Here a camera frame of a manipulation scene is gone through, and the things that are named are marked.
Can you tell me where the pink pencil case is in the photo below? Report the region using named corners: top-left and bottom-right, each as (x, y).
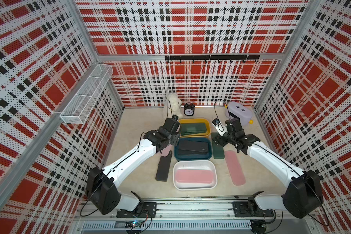
top-left (160, 145), bottom-right (173, 157)
top-left (224, 151), bottom-right (246, 186)
top-left (175, 169), bottom-right (215, 184)

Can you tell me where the green pencil case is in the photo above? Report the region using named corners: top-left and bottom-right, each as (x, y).
top-left (180, 122), bottom-right (207, 133)
top-left (211, 133), bottom-right (225, 160)
top-left (180, 132), bottom-right (208, 137)

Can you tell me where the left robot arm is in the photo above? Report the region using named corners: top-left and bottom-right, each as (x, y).
top-left (85, 115), bottom-right (180, 215)

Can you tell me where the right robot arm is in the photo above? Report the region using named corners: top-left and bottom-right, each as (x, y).
top-left (212, 119), bottom-right (323, 218)

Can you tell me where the yellow storage tray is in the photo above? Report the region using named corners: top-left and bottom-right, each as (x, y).
top-left (179, 118), bottom-right (211, 137)

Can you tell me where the white storage tray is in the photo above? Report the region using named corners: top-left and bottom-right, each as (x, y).
top-left (173, 160), bottom-right (218, 191)

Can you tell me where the lavender toaster toy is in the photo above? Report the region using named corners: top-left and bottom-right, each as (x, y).
top-left (225, 101), bottom-right (253, 126)

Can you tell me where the white plush dog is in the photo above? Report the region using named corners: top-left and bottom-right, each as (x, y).
top-left (163, 93), bottom-right (184, 119)

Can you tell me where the black alarm clock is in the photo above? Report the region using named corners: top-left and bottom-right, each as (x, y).
top-left (184, 102), bottom-right (195, 117)

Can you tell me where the green circuit board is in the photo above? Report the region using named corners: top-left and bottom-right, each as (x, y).
top-left (125, 220), bottom-right (142, 229)

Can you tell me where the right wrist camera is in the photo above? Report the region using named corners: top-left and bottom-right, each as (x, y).
top-left (212, 118), bottom-right (227, 136)

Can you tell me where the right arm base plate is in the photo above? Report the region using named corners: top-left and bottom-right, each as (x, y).
top-left (232, 201), bottom-right (275, 218)

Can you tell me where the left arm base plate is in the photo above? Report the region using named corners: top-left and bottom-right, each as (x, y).
top-left (116, 202), bottom-right (157, 218)

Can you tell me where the black hook rail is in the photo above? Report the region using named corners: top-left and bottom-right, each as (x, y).
top-left (164, 55), bottom-right (260, 61)

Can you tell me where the aluminium rail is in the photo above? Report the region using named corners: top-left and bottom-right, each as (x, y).
top-left (75, 197), bottom-right (314, 221)

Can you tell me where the white wire mesh shelf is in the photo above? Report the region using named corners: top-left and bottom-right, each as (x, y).
top-left (60, 64), bottom-right (113, 124)

